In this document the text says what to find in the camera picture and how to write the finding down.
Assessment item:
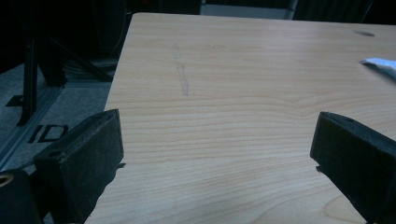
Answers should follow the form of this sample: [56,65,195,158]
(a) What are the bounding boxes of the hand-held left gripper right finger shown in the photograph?
[309,111,396,224]

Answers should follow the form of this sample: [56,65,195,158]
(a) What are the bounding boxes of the blue white striped cloth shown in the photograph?
[359,57,396,81]

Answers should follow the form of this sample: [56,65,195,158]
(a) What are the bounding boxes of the black tape floor marks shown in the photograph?
[27,123,70,145]

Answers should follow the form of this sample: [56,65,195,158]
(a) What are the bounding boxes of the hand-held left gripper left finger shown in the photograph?
[33,108,125,224]

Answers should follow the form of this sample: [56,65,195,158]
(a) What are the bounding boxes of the aluminium floor rail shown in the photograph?
[0,87,64,172]

